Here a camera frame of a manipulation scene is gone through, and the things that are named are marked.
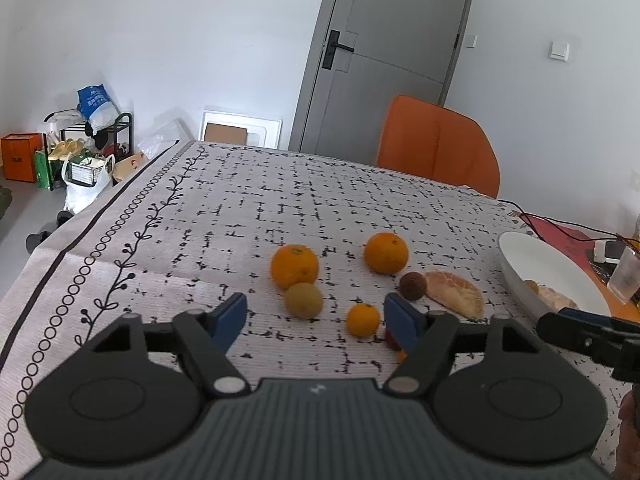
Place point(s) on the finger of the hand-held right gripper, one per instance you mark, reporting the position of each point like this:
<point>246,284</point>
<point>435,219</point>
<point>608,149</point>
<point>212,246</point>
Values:
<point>565,330</point>

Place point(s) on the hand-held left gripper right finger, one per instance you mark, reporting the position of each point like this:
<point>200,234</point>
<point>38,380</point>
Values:
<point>402,322</point>

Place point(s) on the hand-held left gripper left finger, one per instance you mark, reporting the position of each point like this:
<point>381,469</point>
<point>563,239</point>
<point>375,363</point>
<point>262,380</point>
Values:
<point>230,317</point>

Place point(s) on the small red fruit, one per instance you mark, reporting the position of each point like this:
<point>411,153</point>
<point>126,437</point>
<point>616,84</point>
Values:
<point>391,341</point>

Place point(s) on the small tangerine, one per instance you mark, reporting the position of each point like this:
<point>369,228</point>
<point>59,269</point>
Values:
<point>363,320</point>

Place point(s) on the peeled orange piece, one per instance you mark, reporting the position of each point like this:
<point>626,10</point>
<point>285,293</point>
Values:
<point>556,299</point>
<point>455,294</point>

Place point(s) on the white plate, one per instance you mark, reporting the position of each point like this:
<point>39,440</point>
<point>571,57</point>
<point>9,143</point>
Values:
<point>550,267</point>

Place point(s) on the large orange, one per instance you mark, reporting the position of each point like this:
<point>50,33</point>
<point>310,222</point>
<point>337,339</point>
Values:
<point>295,266</point>
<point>386,252</point>

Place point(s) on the brown kiwi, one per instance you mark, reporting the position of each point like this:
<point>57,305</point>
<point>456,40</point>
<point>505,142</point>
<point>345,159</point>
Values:
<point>304,301</point>

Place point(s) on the person's right hand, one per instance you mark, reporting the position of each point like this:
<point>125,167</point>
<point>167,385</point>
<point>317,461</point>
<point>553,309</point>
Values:
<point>629,430</point>

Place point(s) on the dark brown round fruit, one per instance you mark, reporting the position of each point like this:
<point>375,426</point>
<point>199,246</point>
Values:
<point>412,286</point>

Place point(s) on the small yellow fruit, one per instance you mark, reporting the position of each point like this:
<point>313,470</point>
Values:
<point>531,286</point>

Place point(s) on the red table mat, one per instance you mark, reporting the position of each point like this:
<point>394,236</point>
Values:
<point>575,250</point>

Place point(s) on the clear plastic cup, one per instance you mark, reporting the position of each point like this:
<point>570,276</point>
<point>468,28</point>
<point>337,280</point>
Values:
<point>625,275</point>

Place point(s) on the black and white printed tablecloth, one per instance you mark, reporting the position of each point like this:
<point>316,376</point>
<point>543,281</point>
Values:
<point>300,200</point>

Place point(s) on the orange chair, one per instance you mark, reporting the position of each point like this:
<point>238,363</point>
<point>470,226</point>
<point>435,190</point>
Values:
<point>435,145</point>

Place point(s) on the brown paper bag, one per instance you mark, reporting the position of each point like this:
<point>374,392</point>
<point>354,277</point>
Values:
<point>130,166</point>

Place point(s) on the brown cardboard sheet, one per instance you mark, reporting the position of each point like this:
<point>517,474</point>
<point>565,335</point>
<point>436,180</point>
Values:
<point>226,132</point>

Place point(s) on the clear plastic bag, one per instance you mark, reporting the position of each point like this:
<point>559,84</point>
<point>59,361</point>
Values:
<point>160,142</point>

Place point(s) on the black slipper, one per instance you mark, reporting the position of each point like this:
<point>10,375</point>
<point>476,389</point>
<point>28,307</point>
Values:
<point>64,218</point>
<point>37,240</point>

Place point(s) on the white plastic bag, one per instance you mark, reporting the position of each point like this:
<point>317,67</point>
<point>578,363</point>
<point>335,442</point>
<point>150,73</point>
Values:
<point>85,187</point>

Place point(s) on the black shoe rack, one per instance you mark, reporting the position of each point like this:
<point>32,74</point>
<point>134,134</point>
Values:
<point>124,127</point>

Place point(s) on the yellow slippers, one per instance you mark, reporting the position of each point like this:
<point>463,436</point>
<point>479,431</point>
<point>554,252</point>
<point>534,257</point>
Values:
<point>67,149</point>

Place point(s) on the blue and white bag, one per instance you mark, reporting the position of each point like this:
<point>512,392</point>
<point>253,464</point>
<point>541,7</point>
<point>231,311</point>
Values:
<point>95,105</point>

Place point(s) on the olive green bag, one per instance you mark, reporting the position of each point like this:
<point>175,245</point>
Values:
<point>4,202</point>

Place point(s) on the white bag on rack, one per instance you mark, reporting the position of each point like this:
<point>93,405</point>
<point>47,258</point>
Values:
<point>62,119</point>

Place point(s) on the orange box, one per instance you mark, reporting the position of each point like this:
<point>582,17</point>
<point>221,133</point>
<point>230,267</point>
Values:
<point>20,157</point>

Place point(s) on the grey door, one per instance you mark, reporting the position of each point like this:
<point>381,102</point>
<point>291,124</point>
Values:
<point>395,25</point>

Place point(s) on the white frame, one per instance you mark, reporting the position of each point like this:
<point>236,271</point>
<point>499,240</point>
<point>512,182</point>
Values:
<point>265,127</point>

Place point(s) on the large white wall switch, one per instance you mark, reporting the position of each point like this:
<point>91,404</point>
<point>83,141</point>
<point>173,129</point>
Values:
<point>559,50</point>

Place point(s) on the small white wall switch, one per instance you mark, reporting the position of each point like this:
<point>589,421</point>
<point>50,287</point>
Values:
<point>470,40</point>

